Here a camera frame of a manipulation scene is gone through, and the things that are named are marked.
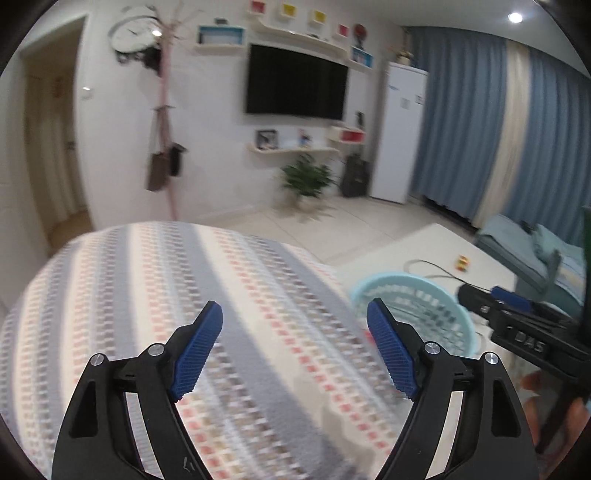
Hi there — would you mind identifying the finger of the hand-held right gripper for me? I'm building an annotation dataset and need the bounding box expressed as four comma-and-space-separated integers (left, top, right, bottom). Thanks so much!
490, 286, 555, 320
457, 284, 503, 330

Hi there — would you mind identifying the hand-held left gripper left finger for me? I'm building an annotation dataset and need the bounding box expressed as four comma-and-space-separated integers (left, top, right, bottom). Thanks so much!
53, 300, 225, 480

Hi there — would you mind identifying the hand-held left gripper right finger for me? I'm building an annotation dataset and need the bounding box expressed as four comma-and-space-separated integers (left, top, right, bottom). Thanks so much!
366, 298, 540, 480

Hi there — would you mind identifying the light blue plastic basket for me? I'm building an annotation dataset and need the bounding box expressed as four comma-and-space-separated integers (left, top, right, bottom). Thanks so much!
348, 272, 477, 361

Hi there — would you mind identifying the teal sofa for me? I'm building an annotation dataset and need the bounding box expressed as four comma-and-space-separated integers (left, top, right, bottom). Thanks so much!
475, 213, 591, 320

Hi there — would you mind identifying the white coffee table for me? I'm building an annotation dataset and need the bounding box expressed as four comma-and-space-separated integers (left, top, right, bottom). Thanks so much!
335, 223, 518, 352

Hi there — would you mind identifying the blue and cream curtain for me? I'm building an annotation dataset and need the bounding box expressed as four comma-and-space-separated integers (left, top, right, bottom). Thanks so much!
409, 25, 591, 232

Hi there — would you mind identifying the black guitar case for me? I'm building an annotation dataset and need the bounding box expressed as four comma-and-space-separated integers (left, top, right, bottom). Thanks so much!
341, 154, 370, 198

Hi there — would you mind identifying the white refrigerator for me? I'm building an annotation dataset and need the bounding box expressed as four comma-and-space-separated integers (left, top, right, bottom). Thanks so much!
369, 61, 429, 205

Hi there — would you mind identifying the brown hanging bag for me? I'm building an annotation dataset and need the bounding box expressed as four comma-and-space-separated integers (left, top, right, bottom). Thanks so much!
147, 150, 170, 192

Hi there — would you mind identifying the green potted plant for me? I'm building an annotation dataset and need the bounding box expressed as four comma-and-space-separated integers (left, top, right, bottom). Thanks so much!
279, 154, 337, 209

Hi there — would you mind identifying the black hanging bag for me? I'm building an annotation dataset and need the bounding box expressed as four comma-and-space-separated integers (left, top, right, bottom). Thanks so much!
168, 143, 187, 177

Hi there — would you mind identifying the red and white box shelf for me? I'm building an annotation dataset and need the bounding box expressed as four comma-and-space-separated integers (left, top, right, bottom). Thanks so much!
330, 127, 366, 144

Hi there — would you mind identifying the white curved low shelf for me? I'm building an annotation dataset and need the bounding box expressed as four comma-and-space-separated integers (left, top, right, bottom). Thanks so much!
247, 143, 340, 156

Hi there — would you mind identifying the pink coat rack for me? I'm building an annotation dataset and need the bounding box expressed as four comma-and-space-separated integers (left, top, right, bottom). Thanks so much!
148, 0, 204, 220

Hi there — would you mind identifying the white hallway door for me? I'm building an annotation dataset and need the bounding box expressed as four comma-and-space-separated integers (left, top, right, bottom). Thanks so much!
52, 78, 78, 217

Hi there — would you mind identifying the blue framed box shelf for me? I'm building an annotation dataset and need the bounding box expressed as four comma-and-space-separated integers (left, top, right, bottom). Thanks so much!
194, 25, 245, 51

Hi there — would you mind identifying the black cable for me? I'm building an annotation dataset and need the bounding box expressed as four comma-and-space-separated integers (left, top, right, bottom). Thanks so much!
404, 259, 468, 283

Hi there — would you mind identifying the black wall television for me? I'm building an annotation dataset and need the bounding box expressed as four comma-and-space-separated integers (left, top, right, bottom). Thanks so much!
245, 44, 349, 121

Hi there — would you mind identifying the white wavy wall shelf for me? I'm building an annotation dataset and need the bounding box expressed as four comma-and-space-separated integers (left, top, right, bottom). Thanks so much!
252, 18, 375, 72

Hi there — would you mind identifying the round wall clock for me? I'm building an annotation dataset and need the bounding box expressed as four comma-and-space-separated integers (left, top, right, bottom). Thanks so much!
111, 4, 162, 58

